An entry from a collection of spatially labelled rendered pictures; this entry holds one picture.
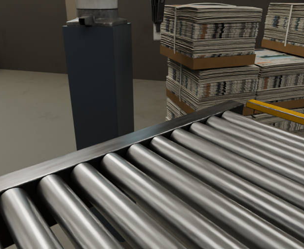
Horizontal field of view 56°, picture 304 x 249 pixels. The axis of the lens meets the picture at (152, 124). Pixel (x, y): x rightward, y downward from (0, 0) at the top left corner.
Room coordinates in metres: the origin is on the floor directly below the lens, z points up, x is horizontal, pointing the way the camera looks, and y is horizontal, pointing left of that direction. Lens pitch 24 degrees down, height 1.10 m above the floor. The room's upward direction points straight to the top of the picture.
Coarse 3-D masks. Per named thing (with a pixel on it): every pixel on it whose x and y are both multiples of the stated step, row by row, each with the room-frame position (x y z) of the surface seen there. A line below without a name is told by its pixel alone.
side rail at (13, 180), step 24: (192, 120) 0.70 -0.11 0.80; (96, 144) 0.56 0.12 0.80; (120, 144) 0.56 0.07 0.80; (144, 144) 0.59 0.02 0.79; (24, 168) 0.46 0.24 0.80; (48, 168) 0.46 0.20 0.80; (72, 168) 0.48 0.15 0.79; (96, 168) 0.51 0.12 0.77; (0, 192) 0.40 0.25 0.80; (0, 216) 0.39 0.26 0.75; (48, 216) 0.44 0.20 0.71; (0, 240) 0.38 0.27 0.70
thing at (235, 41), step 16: (192, 16) 1.15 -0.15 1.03; (208, 16) 1.13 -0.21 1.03; (224, 16) 1.15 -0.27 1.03; (240, 16) 1.17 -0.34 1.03; (256, 16) 1.20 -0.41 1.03; (192, 32) 1.14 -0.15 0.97; (208, 32) 1.14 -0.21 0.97; (224, 32) 1.16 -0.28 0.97; (240, 32) 1.19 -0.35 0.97; (256, 32) 1.21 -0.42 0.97; (192, 48) 1.13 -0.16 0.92; (208, 48) 1.14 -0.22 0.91; (224, 48) 1.16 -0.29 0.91; (240, 48) 1.19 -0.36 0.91
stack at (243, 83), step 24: (168, 72) 1.48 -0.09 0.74; (192, 72) 1.20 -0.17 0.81; (216, 72) 1.15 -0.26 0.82; (240, 72) 1.19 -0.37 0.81; (264, 72) 1.23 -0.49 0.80; (288, 72) 1.27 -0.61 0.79; (192, 96) 1.19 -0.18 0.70; (216, 96) 1.16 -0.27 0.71; (240, 96) 1.20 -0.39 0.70; (264, 96) 1.24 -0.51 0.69; (288, 96) 1.28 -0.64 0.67; (168, 120) 1.44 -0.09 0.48; (264, 120) 1.24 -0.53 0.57
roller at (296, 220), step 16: (160, 144) 0.57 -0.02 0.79; (176, 144) 0.56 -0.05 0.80; (176, 160) 0.52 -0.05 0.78; (192, 160) 0.50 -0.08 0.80; (208, 176) 0.46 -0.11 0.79; (224, 176) 0.44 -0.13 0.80; (224, 192) 0.42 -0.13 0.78; (240, 192) 0.40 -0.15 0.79; (256, 192) 0.39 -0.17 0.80; (256, 208) 0.37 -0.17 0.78; (272, 208) 0.36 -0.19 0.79; (288, 208) 0.35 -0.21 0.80; (288, 224) 0.33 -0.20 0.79
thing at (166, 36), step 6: (168, 6) 1.40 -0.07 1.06; (174, 6) 1.32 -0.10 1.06; (168, 12) 1.39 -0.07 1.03; (174, 12) 1.33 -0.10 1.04; (168, 18) 1.41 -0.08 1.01; (174, 18) 1.33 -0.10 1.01; (162, 24) 1.46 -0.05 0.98; (168, 24) 1.38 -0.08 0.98; (162, 30) 1.45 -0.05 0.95; (168, 30) 1.38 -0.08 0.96; (162, 36) 1.44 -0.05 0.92; (168, 36) 1.37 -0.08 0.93; (162, 42) 1.44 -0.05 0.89; (168, 42) 1.36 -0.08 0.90
